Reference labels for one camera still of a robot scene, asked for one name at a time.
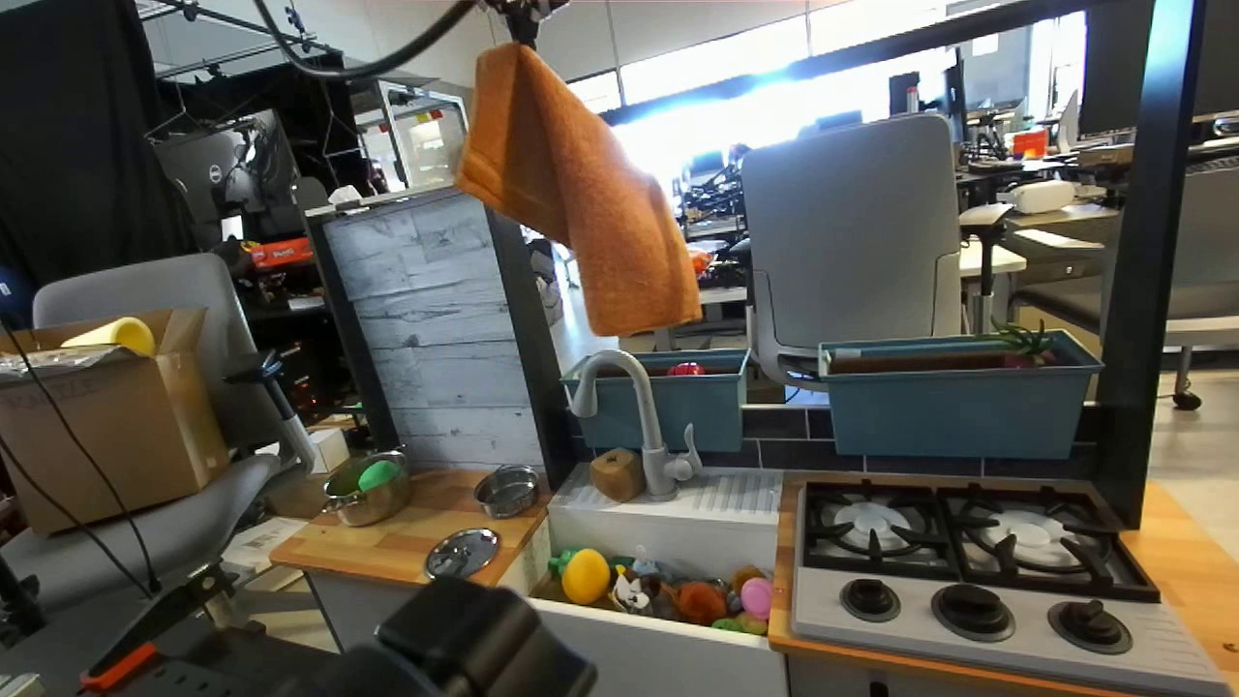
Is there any orange cloth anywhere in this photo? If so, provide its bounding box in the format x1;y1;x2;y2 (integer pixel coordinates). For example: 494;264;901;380
453;41;704;338

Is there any white sink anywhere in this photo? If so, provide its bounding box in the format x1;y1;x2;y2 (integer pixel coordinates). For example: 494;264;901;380
526;465;790;697

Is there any toy kitchen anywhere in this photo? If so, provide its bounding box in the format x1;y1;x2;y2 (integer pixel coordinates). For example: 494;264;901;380
269;0;1239;697

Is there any orange box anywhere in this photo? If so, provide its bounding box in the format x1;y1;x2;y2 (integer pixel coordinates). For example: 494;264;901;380
246;237;317;270

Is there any black monitor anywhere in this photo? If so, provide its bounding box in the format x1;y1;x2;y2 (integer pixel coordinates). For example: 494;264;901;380
149;107;303;245

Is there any grey office chair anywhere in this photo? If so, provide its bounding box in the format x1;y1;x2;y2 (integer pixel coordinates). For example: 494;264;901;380
740;112;1029;390
0;253;321;640

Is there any small teal planter box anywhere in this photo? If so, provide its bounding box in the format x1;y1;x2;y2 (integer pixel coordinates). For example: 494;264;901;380
560;348;752;454

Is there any grey tap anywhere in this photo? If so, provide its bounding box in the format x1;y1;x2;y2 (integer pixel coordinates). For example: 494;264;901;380
569;348;705;502

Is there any brown sponge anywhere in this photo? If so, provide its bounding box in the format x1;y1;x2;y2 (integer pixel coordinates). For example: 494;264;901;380
589;447;648;503

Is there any small steel pot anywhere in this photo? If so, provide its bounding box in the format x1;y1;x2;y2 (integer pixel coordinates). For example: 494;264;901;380
473;464;542;520

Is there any white box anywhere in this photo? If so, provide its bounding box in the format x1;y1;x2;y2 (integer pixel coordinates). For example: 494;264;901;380
256;426;351;520

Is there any black curtain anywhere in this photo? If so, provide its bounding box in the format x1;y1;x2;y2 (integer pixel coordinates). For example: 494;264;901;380
0;0;199;325

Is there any yellow foam roll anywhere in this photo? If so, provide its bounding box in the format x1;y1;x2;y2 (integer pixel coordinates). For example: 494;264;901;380
59;316;157;358

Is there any steel pot lid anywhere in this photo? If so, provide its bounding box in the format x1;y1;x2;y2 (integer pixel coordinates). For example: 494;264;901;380
423;527;502;583

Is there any yellow toy ball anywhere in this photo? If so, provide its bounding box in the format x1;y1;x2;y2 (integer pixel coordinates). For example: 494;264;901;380
561;548;614;607

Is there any grey and white toy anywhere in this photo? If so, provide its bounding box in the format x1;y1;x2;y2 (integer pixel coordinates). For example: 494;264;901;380
611;567;661;617

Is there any cardboard box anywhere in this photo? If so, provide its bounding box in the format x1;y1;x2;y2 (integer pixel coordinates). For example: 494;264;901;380
0;308;232;539

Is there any silver foil sheet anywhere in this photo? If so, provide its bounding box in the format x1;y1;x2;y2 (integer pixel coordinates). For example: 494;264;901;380
0;346;133;389

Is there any large teal planter box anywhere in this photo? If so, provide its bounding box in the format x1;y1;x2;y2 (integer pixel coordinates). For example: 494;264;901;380
817;330;1105;461

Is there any row of monitors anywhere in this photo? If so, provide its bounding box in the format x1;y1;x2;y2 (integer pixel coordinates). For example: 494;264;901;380
1076;0;1239;138

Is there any green toy plant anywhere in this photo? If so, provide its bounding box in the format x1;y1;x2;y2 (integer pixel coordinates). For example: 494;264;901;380
988;318;1057;368

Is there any orange plush toy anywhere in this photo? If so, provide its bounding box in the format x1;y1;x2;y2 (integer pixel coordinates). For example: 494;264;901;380
674;579;730;626

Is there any black stove burner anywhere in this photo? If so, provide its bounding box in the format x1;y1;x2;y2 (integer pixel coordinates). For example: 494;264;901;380
801;480;957;574
937;483;1161;601

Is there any black stove knob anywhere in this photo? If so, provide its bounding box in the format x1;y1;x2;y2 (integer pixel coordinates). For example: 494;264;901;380
930;583;1016;643
1046;598;1134;655
839;577;904;623

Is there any black cable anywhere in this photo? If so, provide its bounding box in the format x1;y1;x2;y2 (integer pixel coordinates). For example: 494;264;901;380
0;319;164;597

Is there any camera on mount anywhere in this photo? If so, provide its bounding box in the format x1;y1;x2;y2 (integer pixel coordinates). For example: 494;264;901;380
79;575;599;697

